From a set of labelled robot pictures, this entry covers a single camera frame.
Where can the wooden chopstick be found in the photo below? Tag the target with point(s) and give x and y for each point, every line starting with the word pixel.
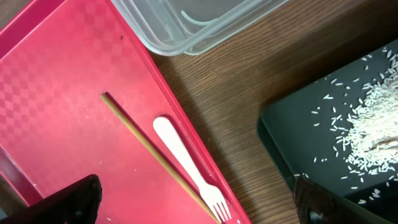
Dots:
pixel 142 139

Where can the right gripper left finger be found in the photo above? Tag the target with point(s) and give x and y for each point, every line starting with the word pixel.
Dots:
pixel 76 204

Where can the black plastic tray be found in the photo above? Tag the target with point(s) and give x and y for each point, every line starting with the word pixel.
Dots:
pixel 311 140

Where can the white plastic fork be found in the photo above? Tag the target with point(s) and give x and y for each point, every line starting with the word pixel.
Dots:
pixel 210 194

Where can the spilled rice food waste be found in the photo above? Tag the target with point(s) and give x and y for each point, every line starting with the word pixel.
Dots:
pixel 373 124

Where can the red plastic tray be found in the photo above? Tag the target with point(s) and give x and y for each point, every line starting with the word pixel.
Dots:
pixel 57 58

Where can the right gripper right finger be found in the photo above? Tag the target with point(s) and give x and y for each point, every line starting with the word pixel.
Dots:
pixel 316 204

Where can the clear plastic bin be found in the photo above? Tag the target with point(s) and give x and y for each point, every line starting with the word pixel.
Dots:
pixel 192 27

